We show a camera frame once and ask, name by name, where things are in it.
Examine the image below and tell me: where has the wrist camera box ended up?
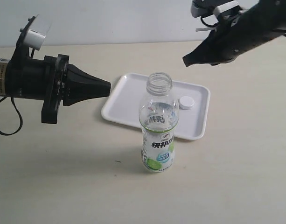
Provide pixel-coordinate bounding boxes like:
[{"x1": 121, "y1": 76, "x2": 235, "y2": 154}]
[
  {"x1": 191, "y1": 0, "x2": 242, "y2": 18},
  {"x1": 16, "y1": 14, "x2": 52, "y2": 58}
]

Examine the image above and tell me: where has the white bottle cap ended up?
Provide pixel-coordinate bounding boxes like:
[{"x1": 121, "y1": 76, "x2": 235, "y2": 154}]
[{"x1": 178, "y1": 96, "x2": 195, "y2": 110}]

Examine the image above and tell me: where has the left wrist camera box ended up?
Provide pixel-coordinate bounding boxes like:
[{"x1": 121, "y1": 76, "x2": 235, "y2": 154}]
[{"x1": 16, "y1": 14, "x2": 52, "y2": 58}]

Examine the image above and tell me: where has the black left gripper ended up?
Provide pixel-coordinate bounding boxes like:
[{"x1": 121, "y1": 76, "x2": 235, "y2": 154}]
[{"x1": 7, "y1": 54, "x2": 111, "y2": 124}]

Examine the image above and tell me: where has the white plastic tray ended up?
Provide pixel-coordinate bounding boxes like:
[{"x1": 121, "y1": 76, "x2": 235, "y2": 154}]
[{"x1": 100, "y1": 72, "x2": 211, "y2": 141}]

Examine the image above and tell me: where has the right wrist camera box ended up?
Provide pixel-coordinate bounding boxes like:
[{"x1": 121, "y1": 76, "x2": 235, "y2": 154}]
[{"x1": 191, "y1": 0, "x2": 242, "y2": 18}]

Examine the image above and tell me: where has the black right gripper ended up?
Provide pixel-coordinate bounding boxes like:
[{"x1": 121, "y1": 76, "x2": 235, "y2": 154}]
[{"x1": 182, "y1": 0, "x2": 286, "y2": 67}]

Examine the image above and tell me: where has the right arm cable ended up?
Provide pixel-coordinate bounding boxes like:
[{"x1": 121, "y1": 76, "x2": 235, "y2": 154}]
[{"x1": 195, "y1": 9, "x2": 286, "y2": 40}]

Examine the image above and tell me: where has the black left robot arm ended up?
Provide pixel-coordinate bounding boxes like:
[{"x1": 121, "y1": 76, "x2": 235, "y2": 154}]
[{"x1": 0, "y1": 54, "x2": 111, "y2": 124}]

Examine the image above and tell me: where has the clear plastic drink bottle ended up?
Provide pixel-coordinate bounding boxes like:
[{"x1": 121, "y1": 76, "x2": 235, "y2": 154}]
[{"x1": 139, "y1": 72, "x2": 179, "y2": 172}]

